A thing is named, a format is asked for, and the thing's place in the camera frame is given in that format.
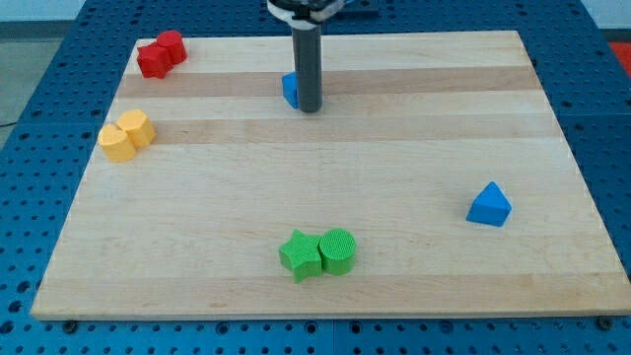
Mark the blue cube block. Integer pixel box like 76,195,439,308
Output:
282,72,299,109

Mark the red cylinder block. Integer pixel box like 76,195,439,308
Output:
157,30,187,65

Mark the green star block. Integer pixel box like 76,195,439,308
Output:
278,230,322,283

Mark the green cylinder block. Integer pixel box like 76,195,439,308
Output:
318,229,357,275

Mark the red star block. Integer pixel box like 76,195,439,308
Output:
137,41,174,79

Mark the white black robot tool mount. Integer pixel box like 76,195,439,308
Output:
266,0,345,31

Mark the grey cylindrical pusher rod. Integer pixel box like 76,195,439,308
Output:
292,27,322,112

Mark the blue triangle block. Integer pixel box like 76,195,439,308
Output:
465,181,513,227

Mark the wooden board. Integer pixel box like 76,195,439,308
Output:
31,31,630,320

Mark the yellow hexagon block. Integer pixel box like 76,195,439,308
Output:
117,109,156,148

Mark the yellow heart block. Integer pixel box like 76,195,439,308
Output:
98,123,136,163

